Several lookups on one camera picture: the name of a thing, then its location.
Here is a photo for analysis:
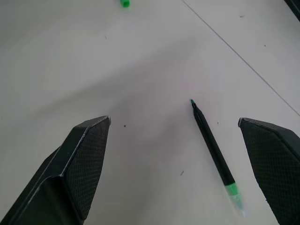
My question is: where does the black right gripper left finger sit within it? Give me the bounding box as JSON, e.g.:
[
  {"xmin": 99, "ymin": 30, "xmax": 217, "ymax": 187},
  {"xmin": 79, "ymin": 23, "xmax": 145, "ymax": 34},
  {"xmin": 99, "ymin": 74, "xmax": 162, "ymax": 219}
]
[{"xmin": 0, "ymin": 115, "xmax": 112, "ymax": 225}]

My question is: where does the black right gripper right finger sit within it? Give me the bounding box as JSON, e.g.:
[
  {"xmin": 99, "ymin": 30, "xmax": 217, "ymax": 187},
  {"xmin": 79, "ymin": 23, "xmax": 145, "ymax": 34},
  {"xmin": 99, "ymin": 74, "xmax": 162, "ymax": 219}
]
[{"xmin": 237, "ymin": 117, "xmax": 300, "ymax": 225}]

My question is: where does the black pen with green end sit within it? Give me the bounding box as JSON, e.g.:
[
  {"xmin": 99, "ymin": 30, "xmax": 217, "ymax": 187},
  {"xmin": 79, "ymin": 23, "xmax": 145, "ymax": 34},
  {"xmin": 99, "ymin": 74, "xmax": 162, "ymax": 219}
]
[{"xmin": 189, "ymin": 99, "xmax": 247, "ymax": 218}]

